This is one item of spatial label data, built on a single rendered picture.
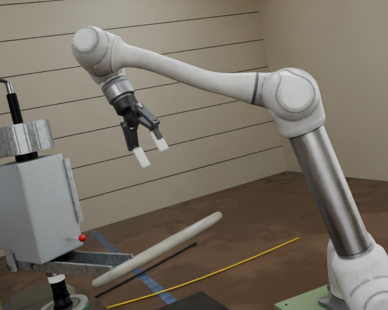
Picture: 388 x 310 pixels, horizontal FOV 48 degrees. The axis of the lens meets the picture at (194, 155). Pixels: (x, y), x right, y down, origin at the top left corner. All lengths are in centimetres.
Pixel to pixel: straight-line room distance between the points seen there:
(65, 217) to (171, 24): 597
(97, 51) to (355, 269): 91
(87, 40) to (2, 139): 79
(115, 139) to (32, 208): 528
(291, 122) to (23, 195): 112
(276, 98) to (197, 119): 647
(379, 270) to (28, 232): 130
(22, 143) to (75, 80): 520
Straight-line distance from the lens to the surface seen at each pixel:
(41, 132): 188
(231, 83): 136
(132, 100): 137
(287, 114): 114
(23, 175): 185
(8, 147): 188
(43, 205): 190
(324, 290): 176
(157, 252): 129
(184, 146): 748
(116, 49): 125
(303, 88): 114
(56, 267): 193
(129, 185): 718
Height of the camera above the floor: 165
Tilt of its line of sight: 7 degrees down
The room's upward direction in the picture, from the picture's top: 11 degrees counter-clockwise
